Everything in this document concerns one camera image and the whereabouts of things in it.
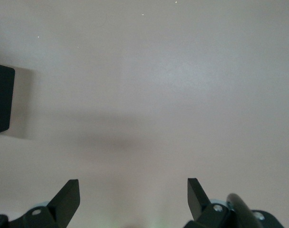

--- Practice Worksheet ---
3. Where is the black plastic box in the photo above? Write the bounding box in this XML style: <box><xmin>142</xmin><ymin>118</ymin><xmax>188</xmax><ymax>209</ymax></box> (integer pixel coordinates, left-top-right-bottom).
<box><xmin>0</xmin><ymin>62</ymin><xmax>16</xmax><ymax>137</ymax></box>

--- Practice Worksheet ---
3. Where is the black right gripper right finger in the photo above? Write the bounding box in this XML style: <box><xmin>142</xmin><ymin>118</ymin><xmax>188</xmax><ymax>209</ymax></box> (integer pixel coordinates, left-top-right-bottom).
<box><xmin>183</xmin><ymin>178</ymin><xmax>240</xmax><ymax>228</ymax></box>

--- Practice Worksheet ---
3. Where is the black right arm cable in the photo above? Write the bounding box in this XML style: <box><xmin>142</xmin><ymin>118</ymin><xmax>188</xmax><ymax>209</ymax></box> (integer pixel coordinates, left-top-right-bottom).
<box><xmin>226</xmin><ymin>193</ymin><xmax>263</xmax><ymax>228</ymax></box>

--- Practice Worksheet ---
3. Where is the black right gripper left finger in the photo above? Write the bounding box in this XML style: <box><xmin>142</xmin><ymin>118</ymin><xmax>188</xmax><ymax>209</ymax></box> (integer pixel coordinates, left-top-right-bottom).
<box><xmin>8</xmin><ymin>179</ymin><xmax>81</xmax><ymax>228</ymax></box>

